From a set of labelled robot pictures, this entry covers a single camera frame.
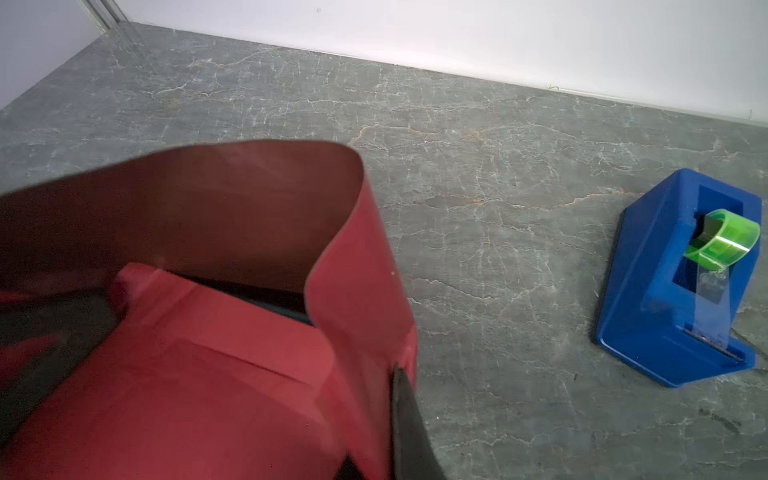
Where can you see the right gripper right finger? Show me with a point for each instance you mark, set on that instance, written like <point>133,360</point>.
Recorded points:
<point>412,454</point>

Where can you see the blue tape dispenser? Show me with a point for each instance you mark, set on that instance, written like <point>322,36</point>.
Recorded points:
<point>662,313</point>

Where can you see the dark red wrapping paper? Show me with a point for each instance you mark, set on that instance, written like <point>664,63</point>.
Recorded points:
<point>261,316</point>

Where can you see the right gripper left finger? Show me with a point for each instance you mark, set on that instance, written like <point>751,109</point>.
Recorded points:
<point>42,342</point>

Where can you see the green tape roll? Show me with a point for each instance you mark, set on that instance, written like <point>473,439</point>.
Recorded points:
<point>725,239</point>

